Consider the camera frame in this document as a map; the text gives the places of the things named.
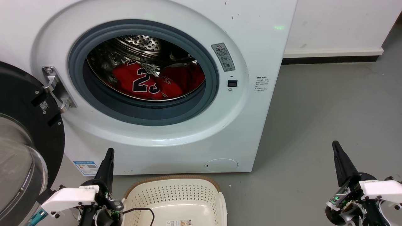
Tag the grey rubber door gasket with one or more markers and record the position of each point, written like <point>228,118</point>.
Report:
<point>141,114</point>

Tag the stainless steel washing machine drum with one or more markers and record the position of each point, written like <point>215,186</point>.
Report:
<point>138,42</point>

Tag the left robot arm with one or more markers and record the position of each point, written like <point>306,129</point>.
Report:
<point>47,196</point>

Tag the white front-load washing machine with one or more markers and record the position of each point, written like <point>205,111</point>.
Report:
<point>251,125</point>

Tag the red basketball jersey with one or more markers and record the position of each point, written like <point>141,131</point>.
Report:
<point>125,77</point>

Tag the white wall baseboard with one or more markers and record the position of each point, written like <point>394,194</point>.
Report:
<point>333,53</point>

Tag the blue energy label sticker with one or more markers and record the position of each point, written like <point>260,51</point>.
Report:
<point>85,168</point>

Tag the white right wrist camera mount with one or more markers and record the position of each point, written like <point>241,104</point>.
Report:
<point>383,190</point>

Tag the round drain filter cover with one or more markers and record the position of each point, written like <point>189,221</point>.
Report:
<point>221,165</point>

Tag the small printed text label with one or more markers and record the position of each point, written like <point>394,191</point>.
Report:
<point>261,83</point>

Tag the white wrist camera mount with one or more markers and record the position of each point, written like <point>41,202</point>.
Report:
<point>69,197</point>
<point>383,190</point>

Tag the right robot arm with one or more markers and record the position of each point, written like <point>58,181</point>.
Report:
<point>389,178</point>

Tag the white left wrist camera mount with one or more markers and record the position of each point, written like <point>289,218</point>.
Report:
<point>69,197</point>

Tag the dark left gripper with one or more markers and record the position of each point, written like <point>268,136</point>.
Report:
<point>103,216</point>

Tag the black door latch slot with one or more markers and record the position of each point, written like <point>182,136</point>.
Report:
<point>232,83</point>

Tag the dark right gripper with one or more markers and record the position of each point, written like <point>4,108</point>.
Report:
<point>348,201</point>

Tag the grey warning sticker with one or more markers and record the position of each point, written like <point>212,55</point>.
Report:
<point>223,57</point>

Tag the cream perforated laundry basket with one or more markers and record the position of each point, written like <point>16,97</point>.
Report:
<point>176,194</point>

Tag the black round washer door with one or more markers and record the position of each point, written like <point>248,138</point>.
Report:
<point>19,94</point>

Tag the chrome door hinge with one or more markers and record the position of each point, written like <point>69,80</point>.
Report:
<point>56,89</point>

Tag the white QR code sticker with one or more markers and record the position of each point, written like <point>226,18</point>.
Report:
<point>44,105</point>

